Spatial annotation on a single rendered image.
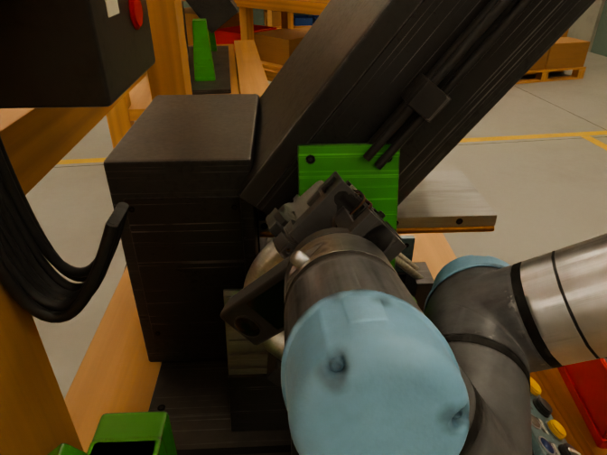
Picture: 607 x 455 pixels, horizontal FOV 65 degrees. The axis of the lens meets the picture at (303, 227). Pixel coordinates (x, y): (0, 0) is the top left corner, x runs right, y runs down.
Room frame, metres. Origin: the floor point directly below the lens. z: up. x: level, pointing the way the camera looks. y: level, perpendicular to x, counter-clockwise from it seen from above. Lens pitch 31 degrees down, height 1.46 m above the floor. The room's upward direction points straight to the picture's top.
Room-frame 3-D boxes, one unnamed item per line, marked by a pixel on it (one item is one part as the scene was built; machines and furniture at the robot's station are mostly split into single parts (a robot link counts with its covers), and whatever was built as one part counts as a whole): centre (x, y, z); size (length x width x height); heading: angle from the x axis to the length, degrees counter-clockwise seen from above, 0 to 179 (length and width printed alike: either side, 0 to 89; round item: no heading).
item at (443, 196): (0.67, -0.08, 1.11); 0.39 x 0.16 x 0.03; 93
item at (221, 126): (0.68, 0.16, 1.07); 0.30 x 0.18 x 0.34; 3
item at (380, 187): (0.51, -0.05, 1.17); 0.13 x 0.12 x 0.20; 3
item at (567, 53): (6.39, -2.87, 0.37); 1.20 x 0.80 x 0.74; 106
